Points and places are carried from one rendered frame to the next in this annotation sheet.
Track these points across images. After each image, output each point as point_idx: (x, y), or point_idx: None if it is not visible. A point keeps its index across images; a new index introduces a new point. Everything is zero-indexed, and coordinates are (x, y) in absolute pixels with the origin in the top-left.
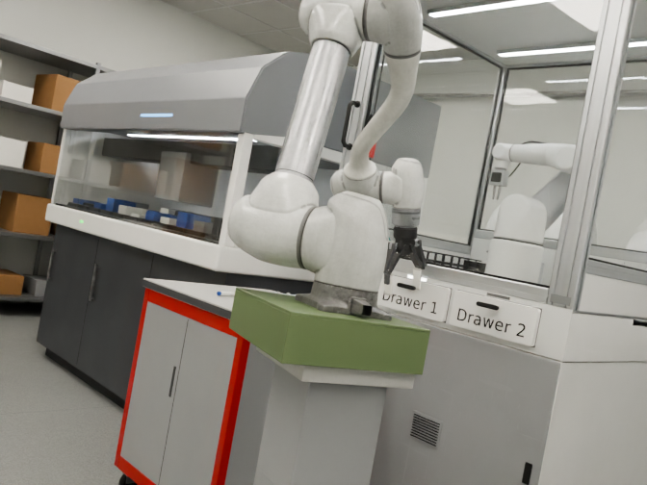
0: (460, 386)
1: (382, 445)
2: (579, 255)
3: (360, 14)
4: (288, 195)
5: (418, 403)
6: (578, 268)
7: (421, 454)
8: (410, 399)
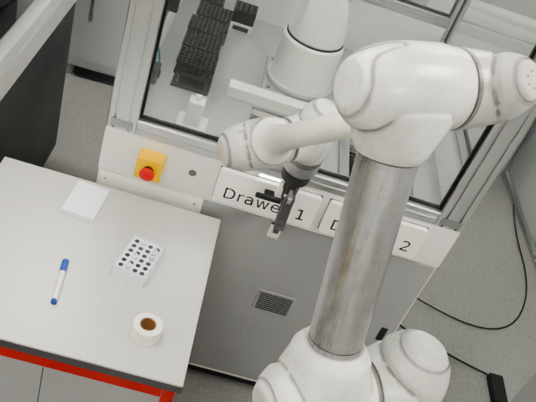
0: (321, 275)
1: (216, 311)
2: (482, 191)
3: (460, 124)
4: (362, 393)
5: (266, 284)
6: (478, 202)
7: (266, 319)
8: (256, 281)
